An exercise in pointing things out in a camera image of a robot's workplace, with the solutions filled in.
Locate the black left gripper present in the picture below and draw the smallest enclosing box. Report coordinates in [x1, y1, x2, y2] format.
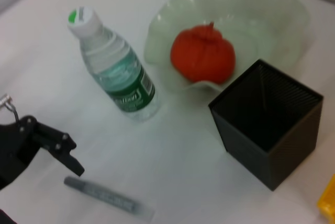
[0, 115, 86, 224]

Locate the left gripper cable with connectors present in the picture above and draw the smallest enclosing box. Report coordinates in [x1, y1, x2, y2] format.
[0, 93, 20, 124]

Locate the red-orange fruit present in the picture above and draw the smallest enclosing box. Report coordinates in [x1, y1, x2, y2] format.
[170, 21, 236, 83]

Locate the black mesh pen holder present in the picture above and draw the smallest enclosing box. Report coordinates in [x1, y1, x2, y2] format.
[208, 59, 324, 192]

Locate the clear water bottle green label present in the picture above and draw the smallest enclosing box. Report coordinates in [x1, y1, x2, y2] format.
[67, 6, 160, 122]

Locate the yellow plastic bin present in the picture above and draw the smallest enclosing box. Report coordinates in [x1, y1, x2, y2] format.
[316, 173, 335, 222]

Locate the grey glitter pen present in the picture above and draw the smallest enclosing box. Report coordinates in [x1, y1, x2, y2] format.
[64, 176, 155, 221]

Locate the pale green wavy glass plate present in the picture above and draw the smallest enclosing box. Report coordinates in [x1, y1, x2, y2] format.
[144, 0, 311, 93]

